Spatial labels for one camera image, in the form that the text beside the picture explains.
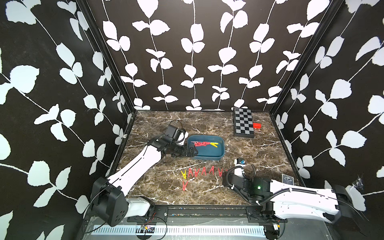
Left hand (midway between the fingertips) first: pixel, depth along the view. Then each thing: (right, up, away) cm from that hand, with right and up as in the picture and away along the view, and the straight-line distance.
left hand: (192, 151), depth 78 cm
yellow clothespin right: (+14, +1, +22) cm, 27 cm away
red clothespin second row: (-5, -21, +4) cm, 22 cm away
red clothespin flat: (+5, +1, +22) cm, 22 cm away
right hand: (+17, -13, -1) cm, 21 cm away
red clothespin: (+12, -13, +11) cm, 21 cm away
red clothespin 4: (-2, -14, +10) cm, 17 cm away
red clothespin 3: (+2, -15, +10) cm, 18 cm away
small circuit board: (-23, -38, -7) cm, 45 cm away
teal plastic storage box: (+18, +4, +22) cm, 29 cm away
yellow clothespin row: (-5, -16, +8) cm, 18 cm away
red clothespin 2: (+7, -14, +10) cm, 18 cm away
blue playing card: (+55, -18, +7) cm, 58 cm away
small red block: (+48, +13, +32) cm, 59 cm away
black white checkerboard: (+37, +15, +33) cm, 52 cm away
